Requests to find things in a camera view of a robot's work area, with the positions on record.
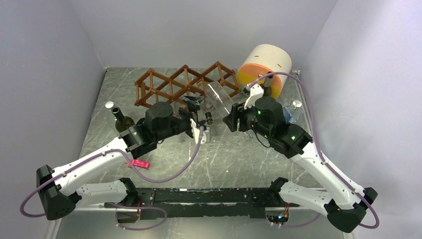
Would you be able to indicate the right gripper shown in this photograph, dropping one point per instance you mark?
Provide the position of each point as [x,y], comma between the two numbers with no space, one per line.
[238,111]

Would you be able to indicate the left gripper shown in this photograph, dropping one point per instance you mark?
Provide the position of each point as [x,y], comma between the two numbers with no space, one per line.
[193,104]

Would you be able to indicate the clear glass bottle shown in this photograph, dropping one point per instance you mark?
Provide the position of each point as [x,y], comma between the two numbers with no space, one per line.
[219,98]

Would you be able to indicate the brown wooden wine rack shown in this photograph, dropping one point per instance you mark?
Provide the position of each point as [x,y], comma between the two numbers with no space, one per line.
[153,86]

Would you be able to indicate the clear square labelled liquor bottle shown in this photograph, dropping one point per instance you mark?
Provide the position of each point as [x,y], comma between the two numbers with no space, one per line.
[206,106]

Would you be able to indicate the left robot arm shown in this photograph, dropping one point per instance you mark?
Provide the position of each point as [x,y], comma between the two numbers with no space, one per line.
[63,189]

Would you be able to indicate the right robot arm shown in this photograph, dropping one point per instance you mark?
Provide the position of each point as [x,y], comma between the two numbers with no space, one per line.
[343,201]

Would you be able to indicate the olive green wine bottle right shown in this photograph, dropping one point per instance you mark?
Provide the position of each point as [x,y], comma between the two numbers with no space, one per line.
[266,86]

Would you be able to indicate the blue square bottle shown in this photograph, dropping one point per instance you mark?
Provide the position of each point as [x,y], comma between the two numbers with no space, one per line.
[293,112]

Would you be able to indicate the dark green wine bottle left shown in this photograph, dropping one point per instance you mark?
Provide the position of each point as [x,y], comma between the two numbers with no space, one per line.
[120,121]

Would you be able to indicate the silver round bottle cap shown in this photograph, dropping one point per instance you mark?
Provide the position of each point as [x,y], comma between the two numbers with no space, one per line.
[109,105]

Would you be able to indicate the cream orange yellow cylinder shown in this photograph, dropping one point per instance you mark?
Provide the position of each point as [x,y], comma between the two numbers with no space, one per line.
[263,59]

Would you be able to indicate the pink plastic tool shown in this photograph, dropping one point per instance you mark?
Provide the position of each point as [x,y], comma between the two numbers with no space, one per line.
[138,163]

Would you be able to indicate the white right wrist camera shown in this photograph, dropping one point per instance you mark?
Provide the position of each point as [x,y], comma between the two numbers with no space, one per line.
[256,92]

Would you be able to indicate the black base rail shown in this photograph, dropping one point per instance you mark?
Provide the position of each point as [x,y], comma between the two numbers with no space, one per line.
[133,204]

